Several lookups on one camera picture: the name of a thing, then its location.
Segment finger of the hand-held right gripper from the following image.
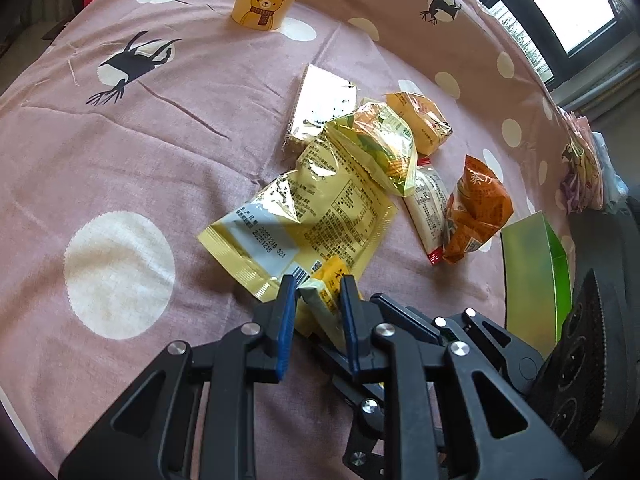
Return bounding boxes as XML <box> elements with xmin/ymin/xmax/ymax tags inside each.
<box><xmin>371</xmin><ymin>293</ymin><xmax>507</xmax><ymax>361</ymax></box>
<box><xmin>311</xmin><ymin>331</ymin><xmax>390</xmax><ymax>480</ymax></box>

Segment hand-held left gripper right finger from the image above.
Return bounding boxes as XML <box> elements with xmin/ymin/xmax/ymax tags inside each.
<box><xmin>339</xmin><ymin>275</ymin><xmax>587</xmax><ymax>480</ymax></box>

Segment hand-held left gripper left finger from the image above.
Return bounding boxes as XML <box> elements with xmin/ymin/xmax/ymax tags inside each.
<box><xmin>57</xmin><ymin>275</ymin><xmax>297</xmax><ymax>480</ymax></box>

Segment small yellow snack packet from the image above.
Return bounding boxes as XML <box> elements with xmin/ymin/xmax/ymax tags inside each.
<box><xmin>295</xmin><ymin>254</ymin><xmax>362</xmax><ymax>348</ymax></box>

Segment green cardboard box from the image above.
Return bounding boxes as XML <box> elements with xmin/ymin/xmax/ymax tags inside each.
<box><xmin>500</xmin><ymin>210</ymin><xmax>574</xmax><ymax>357</ymax></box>

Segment white snack packet red ends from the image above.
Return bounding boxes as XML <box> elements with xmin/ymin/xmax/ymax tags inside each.
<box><xmin>404</xmin><ymin>159</ymin><xmax>452</xmax><ymax>267</ymax></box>

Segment orange snack packet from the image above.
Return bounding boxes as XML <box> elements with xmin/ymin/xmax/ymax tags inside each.
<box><xmin>442</xmin><ymin>154</ymin><xmax>515</xmax><ymax>264</ymax></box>

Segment large pale yellow snack pouch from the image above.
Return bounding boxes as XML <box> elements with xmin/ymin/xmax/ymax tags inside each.
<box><xmin>197</xmin><ymin>135</ymin><xmax>399</xmax><ymax>306</ymax></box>

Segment clear green yellow snack packet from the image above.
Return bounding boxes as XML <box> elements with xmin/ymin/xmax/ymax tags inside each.
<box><xmin>324</xmin><ymin>101</ymin><xmax>419</xmax><ymax>199</ymax></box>

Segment grey sofa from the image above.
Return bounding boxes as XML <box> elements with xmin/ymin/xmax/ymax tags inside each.
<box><xmin>570</xmin><ymin>200</ymin><xmax>640</xmax><ymax>306</ymax></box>

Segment pile of folded clothes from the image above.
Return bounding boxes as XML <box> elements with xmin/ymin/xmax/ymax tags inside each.
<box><xmin>559</xmin><ymin>109</ymin><xmax>629</xmax><ymax>217</ymax></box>

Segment puffy yellow snack packet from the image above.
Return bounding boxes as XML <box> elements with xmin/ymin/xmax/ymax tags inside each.
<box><xmin>384</xmin><ymin>91</ymin><xmax>454</xmax><ymax>157</ymax></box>

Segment soda cracker pack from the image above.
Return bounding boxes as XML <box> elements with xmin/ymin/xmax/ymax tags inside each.
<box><xmin>284</xmin><ymin>63</ymin><xmax>359</xmax><ymax>157</ymax></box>

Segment black frame window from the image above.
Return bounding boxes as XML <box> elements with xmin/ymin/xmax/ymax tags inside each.
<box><xmin>415</xmin><ymin>0</ymin><xmax>633</xmax><ymax>93</ymax></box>

